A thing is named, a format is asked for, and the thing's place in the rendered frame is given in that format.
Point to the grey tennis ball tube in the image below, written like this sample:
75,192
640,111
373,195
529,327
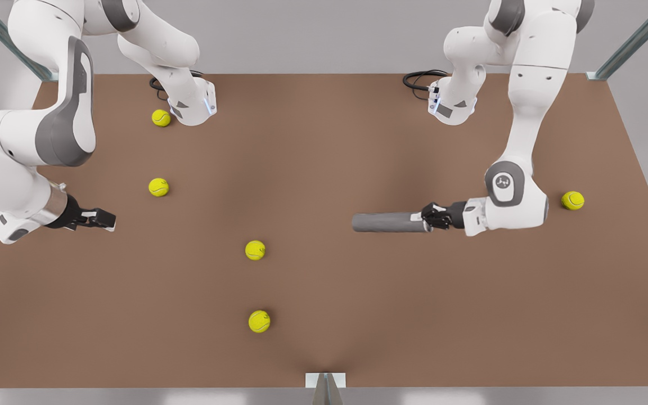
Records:
388,222

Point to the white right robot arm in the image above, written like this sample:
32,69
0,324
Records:
65,124

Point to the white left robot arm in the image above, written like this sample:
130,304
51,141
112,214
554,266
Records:
526,124

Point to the yellow tennis ball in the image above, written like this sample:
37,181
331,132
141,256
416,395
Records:
259,321
161,117
255,250
572,200
158,187

